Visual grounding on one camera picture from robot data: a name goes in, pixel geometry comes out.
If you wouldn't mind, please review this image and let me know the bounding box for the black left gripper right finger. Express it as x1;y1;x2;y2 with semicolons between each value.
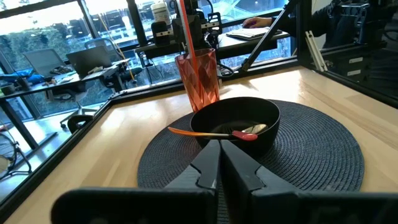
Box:
221;139;398;224

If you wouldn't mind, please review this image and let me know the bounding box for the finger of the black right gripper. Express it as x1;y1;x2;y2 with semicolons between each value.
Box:
201;12;223;35
150;21;175;47

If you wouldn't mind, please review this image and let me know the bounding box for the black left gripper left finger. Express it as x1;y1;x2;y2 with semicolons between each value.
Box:
50;139;222;224

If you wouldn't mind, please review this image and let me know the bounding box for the red plastic straw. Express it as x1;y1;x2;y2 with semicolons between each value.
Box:
178;0;200;94

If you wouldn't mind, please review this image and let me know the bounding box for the small orange object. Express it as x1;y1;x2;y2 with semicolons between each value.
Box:
167;123;269;142

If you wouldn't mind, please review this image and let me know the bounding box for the black bowl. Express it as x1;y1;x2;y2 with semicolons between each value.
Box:
190;96;282;158

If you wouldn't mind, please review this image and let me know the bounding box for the white plastic jar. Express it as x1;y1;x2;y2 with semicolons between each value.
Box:
150;1;172;28

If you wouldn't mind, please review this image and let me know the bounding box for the dark grey desk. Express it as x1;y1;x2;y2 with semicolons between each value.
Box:
134;29;292;62

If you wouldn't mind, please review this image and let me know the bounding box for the white keyboard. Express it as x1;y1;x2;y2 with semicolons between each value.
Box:
225;27;284;42

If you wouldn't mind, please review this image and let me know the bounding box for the person's hand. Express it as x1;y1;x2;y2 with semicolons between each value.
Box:
242;16;274;30

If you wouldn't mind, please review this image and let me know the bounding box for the orange faceted plastic tumbler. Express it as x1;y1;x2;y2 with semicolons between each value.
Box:
174;47;221;113

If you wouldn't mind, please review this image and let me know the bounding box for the dark office chair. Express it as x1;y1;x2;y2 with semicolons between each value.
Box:
83;37;144;93

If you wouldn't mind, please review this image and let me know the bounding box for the grey laptop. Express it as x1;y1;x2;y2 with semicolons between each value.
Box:
65;45;114;77

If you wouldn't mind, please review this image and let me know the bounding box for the black round woven placemat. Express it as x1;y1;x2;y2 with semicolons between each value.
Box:
136;99;366;224

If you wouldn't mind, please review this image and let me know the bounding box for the person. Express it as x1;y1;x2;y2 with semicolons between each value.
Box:
270;0;398;50

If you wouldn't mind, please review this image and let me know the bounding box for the grey mesh office chair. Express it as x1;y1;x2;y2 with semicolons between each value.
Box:
22;48;98;129

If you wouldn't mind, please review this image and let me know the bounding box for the black office desk with laptop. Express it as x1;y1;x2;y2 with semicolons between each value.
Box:
0;58;144;150

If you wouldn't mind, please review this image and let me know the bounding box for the black mechanical fixture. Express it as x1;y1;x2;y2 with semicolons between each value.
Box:
328;0;392;46

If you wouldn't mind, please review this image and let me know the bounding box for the blue bag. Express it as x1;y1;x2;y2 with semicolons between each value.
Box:
0;68;37;85

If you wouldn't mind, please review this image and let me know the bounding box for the black cabinet with white labels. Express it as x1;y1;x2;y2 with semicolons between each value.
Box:
322;42;398;100

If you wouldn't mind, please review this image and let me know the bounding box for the black vertical desk post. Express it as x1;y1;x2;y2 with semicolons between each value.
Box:
126;0;149;47

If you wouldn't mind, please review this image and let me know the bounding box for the black aluminium table frame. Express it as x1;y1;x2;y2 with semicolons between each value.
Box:
0;0;398;215

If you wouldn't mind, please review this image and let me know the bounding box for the silver aluminium bracket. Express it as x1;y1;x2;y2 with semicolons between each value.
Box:
304;30;330;73

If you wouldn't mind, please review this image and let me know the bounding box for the black frame handle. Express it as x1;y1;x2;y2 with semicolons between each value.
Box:
67;114;95;134

